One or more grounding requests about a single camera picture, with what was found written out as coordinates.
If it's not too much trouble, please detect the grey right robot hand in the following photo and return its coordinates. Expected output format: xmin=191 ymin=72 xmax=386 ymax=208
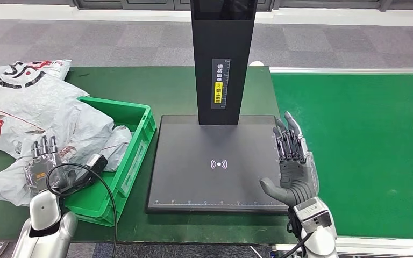
xmin=259 ymin=111 xmax=320 ymax=209

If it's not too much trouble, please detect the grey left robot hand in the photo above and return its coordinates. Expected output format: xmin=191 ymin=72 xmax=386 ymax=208
xmin=24 ymin=135 xmax=68 ymax=195

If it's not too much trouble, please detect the grey parcel bag maroon print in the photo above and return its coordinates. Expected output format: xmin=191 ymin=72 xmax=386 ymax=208
xmin=0 ymin=98 xmax=115 ymax=207

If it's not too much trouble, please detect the green conveyor belt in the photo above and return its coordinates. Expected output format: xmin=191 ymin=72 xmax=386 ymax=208
xmin=271 ymin=73 xmax=413 ymax=240

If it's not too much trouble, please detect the black yellow machine label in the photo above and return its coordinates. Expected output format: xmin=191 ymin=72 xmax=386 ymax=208
xmin=211 ymin=59 xmax=231 ymax=110

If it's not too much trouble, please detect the black inbound scanner machine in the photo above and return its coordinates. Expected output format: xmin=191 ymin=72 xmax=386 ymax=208
xmin=146 ymin=0 xmax=290 ymax=214

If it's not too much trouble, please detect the large white QR-code mailer bag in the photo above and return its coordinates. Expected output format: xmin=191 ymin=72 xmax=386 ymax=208
xmin=0 ymin=76 xmax=90 ymax=159

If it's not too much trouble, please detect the green plastic crate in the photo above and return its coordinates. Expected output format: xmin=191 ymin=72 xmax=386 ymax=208
xmin=63 ymin=96 xmax=156 ymax=227

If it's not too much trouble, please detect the white mailer bag black print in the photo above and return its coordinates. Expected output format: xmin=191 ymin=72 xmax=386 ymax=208
xmin=0 ymin=59 xmax=72 ymax=90

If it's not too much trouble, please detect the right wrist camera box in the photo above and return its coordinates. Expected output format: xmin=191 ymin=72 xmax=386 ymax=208
xmin=294 ymin=197 xmax=333 ymax=234

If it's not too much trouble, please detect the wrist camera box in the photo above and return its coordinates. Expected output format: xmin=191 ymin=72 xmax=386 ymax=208
xmin=294 ymin=197 xmax=333 ymax=234
xmin=62 ymin=154 xmax=109 ymax=193

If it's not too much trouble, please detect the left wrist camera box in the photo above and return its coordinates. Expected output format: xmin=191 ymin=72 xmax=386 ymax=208
xmin=62 ymin=154 xmax=109 ymax=193

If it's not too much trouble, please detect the black right camera cable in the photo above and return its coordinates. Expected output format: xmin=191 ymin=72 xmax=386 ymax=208
xmin=279 ymin=231 xmax=316 ymax=258

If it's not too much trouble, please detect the black camera cable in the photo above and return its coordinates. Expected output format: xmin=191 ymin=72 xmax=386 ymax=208
xmin=46 ymin=162 xmax=118 ymax=258
xmin=279 ymin=231 xmax=316 ymax=258

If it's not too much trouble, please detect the black left camera cable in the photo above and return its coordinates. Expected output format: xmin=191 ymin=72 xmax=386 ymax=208
xmin=46 ymin=162 xmax=118 ymax=258

